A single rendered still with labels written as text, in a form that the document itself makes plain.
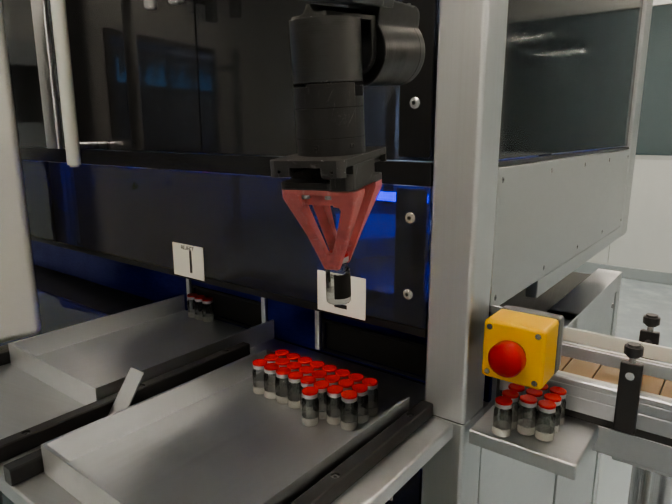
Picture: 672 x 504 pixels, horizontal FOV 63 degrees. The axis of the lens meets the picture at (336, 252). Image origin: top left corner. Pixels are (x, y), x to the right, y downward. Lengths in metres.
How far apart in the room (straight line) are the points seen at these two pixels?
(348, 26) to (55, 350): 0.79
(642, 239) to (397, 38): 4.90
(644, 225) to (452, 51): 4.70
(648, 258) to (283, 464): 4.85
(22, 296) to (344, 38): 1.07
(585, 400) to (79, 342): 0.82
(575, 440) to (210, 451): 0.44
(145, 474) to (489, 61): 0.59
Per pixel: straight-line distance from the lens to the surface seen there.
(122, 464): 0.70
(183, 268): 1.03
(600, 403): 0.79
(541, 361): 0.67
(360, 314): 0.77
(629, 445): 0.81
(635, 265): 5.37
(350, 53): 0.45
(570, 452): 0.74
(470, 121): 0.66
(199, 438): 0.72
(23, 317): 1.38
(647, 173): 5.26
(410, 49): 0.51
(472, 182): 0.66
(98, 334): 1.10
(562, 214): 1.01
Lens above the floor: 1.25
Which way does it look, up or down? 12 degrees down
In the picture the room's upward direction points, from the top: straight up
